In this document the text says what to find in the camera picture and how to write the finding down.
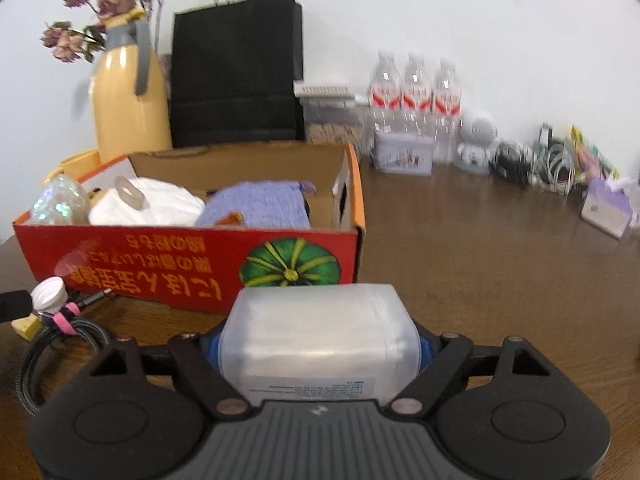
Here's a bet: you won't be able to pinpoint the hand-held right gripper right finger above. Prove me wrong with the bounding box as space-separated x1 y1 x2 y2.
387 324 553 418

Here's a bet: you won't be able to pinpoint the dried pink flower bouquet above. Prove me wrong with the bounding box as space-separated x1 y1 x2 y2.
41 0 168 63

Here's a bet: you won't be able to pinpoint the green yellow snack packets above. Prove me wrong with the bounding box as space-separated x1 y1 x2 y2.
570 125 618 181

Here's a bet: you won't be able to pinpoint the white cable tangle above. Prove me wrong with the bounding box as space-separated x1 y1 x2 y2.
527 142 583 193

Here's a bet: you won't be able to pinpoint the yellow mug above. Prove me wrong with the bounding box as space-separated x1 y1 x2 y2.
44 149 103 183

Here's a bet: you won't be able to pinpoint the clear water bottle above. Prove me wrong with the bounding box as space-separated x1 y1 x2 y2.
431 58 462 163
401 52 433 137
369 50 405 136

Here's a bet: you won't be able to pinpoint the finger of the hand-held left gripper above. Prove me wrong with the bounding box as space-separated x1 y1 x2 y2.
0 290 31 323

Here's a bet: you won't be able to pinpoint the black braided cable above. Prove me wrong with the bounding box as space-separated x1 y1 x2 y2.
17 287 123 416

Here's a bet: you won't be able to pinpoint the white fringed cloth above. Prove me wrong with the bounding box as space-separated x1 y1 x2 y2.
88 176 207 227

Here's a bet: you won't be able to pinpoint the black paper bag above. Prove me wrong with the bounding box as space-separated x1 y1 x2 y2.
170 0 306 148

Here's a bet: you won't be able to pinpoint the red cardboard box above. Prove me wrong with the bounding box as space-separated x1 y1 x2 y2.
12 142 367 314

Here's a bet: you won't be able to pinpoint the purple tissue box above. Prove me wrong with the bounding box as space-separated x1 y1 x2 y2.
580 176 638 238

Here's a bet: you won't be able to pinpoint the yellow thermos jug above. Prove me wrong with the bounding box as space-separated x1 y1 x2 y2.
88 8 173 163

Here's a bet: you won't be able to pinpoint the white printed tin box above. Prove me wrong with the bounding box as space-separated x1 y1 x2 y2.
372 132 435 176

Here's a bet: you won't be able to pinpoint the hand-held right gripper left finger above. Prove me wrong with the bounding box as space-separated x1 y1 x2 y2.
87 327 253 418

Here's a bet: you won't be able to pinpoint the purple cloth pouch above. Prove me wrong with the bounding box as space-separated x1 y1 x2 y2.
195 180 318 228

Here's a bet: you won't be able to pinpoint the ribbed white bottle cap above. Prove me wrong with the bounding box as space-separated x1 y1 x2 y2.
30 280 68 313

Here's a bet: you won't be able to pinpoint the black cable tangle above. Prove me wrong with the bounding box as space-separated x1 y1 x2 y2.
492 141 533 183

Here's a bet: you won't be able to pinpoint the clear seed container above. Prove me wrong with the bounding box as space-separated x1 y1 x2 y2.
300 94 371 145

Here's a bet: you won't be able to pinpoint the flat white box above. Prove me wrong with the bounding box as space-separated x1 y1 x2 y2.
294 81 357 98

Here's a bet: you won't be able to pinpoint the iridescent plastic bag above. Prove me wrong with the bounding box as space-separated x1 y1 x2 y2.
31 174 91 226

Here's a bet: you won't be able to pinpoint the white robot figurine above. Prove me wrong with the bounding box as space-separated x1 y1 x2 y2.
454 108 500 175

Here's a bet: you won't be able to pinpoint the translucent plastic box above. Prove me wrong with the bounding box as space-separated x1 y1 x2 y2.
220 284 421 403

